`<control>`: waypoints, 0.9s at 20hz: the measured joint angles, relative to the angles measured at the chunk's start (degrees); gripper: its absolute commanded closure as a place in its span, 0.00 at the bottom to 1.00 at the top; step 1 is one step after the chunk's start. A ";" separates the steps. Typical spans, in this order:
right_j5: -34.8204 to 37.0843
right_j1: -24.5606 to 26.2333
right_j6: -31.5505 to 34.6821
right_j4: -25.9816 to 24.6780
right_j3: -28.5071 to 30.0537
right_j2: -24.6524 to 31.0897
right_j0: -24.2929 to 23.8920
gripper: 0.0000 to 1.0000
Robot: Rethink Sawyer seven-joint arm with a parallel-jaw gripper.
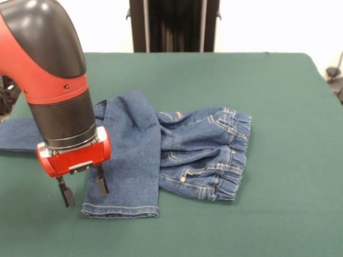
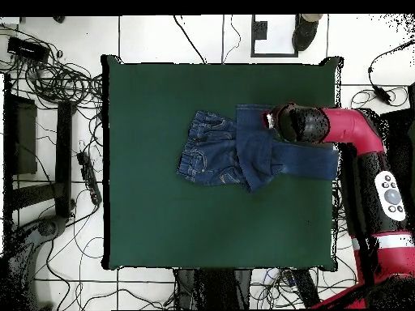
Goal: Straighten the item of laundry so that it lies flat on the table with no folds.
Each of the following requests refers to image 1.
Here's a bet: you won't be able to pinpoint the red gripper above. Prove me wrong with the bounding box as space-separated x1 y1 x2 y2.
36 126 112 208

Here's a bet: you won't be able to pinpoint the blue denim jeans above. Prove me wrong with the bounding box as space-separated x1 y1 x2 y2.
0 89 252 220

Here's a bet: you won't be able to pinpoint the dark green table cloth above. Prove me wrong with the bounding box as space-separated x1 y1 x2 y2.
0 52 343 257

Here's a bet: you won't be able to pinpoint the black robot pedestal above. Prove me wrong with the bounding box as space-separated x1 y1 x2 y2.
125 0 222 54

